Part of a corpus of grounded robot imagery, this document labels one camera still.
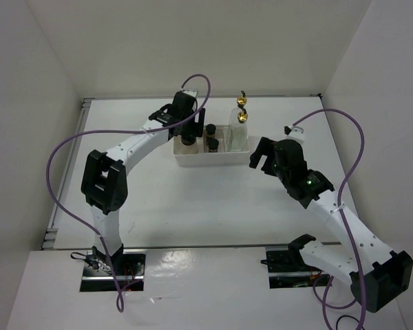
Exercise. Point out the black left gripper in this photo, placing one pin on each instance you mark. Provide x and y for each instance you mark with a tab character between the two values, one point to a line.
196	128

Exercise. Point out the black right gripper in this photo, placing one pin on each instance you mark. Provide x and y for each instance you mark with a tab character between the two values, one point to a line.
266	146

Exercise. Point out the spice jar black lid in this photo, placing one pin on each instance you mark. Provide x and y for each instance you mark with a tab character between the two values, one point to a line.
210	130
212	145

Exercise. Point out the white powder jar black lid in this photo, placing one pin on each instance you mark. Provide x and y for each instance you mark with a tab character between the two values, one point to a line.
189	141

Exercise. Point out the glass oil bottle gold spout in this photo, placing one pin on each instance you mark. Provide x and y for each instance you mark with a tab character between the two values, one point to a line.
239	131

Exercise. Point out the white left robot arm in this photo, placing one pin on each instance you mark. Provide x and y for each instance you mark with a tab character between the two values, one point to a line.
104	183

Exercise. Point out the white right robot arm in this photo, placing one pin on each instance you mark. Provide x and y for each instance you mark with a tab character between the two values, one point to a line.
374	272

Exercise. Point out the white three-compartment organizer tray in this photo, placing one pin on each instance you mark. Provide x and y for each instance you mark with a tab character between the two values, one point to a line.
206	158

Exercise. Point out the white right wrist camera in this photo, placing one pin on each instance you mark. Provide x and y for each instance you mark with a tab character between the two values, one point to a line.
295	133

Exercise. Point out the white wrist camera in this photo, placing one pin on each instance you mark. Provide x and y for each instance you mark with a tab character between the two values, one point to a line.
190	92
295	133

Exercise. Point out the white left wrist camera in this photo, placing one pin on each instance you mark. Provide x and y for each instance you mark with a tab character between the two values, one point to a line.
190	92

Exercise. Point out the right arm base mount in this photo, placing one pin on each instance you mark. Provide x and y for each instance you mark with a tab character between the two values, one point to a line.
286	268

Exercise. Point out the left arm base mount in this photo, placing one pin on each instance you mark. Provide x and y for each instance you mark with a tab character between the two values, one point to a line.
97	276

